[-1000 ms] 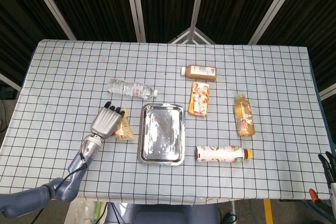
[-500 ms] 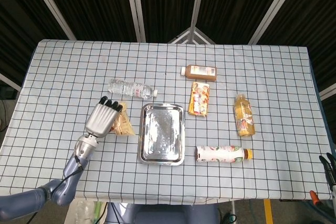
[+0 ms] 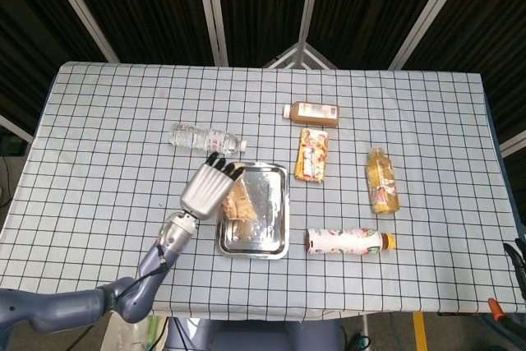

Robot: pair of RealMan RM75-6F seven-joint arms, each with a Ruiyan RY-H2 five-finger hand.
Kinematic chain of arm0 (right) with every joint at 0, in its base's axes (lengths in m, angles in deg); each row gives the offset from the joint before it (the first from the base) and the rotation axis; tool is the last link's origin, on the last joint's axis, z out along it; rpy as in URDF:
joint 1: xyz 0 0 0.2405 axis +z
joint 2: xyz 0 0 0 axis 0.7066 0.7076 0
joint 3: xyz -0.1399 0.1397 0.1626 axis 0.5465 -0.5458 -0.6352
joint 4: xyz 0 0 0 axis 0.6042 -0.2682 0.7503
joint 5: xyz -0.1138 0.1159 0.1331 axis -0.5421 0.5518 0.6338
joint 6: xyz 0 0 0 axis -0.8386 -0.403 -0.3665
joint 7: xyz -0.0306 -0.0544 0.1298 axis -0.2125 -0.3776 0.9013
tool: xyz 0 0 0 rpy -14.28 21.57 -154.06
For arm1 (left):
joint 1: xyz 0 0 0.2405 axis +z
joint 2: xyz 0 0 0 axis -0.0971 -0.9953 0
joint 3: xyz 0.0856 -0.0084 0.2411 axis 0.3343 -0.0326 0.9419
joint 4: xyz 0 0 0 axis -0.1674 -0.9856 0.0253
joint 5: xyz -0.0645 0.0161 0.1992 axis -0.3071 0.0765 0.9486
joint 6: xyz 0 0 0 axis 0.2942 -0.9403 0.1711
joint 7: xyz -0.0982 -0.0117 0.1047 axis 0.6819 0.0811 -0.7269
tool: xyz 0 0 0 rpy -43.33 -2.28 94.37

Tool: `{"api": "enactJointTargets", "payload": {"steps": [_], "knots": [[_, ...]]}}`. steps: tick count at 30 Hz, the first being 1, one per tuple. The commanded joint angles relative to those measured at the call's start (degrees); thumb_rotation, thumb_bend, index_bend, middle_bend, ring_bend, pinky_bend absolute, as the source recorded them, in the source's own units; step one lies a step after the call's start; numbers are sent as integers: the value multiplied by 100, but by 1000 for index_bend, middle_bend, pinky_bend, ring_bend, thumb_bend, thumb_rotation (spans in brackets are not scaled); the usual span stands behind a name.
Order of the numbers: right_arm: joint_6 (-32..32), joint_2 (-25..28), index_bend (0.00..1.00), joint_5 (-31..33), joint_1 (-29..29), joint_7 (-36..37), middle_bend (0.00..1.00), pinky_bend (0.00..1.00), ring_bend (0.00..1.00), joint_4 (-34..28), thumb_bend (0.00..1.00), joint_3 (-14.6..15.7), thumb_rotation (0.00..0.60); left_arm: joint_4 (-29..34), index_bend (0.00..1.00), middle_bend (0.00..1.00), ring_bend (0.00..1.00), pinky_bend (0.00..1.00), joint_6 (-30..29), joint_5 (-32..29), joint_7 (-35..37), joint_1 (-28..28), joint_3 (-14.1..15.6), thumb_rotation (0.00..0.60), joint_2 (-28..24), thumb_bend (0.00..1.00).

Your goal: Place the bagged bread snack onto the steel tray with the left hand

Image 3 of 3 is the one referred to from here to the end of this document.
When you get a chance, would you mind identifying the white folding screen frame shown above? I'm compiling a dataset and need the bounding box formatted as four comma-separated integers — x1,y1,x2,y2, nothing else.
0,0,526,159

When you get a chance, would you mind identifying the orange snack packet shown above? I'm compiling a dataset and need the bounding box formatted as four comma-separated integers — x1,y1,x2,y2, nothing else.
293,127,330,184

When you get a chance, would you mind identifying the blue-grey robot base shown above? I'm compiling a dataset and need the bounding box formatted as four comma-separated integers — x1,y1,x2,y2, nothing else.
164,316,345,351

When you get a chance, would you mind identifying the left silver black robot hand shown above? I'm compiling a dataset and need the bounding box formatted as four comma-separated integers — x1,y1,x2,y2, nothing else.
179,152,244,220

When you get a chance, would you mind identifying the clear water bottle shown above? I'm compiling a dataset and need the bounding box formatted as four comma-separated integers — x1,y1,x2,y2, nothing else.
168,122,248,155

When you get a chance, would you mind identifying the white labelled bottle orange cap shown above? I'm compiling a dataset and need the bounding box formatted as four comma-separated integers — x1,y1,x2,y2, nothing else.
304,227,397,257

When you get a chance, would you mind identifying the brown drink bottle white cap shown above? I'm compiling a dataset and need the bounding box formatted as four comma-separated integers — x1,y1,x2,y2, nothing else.
282,101,341,128

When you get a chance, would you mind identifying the yellow juice bottle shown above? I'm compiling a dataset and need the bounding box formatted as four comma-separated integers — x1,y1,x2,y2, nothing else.
366,145,401,215

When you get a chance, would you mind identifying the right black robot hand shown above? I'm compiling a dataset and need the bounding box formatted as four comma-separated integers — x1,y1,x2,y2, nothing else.
503,238,526,282

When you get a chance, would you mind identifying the checked white tablecloth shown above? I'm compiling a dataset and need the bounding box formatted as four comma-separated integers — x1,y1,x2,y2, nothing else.
0,61,526,321

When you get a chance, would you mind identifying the beige snack packet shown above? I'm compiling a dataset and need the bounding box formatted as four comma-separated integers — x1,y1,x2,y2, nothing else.
222,173,256,238

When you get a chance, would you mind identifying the steel rectangular tray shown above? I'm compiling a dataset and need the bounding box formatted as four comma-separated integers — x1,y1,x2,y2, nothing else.
215,161,291,260

